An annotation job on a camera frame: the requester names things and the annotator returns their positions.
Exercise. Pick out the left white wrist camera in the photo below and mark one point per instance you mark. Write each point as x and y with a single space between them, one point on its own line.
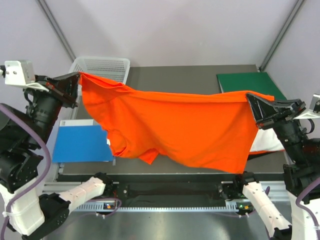
20 73

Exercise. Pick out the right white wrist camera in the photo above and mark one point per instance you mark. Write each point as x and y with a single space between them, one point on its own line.
313 112

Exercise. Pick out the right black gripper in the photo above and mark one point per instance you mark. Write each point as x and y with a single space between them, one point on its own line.
277 111

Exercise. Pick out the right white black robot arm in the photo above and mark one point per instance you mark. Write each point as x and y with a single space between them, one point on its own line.
301 178

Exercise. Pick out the blue folder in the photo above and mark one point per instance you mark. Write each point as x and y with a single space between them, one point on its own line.
81 141

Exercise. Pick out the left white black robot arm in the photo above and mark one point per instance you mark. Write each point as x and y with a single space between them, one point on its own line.
23 145

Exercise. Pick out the white t shirt pile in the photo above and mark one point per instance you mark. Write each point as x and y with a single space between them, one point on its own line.
266 141

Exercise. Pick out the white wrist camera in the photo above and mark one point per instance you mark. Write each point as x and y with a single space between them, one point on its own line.
313 112
20 73

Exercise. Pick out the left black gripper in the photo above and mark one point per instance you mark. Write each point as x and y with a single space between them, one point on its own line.
64 86

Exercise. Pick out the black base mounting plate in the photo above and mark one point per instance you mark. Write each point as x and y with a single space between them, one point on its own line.
171 184

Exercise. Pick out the orange t shirt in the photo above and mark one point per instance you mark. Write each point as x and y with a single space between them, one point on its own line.
214 131

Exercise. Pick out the aluminium rail frame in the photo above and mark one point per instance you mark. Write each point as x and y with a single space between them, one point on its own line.
125 199

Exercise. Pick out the green ring binder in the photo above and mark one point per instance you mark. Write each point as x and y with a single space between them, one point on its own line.
259 82

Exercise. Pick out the white plastic perforated basket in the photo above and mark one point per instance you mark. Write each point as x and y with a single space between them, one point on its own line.
114 68

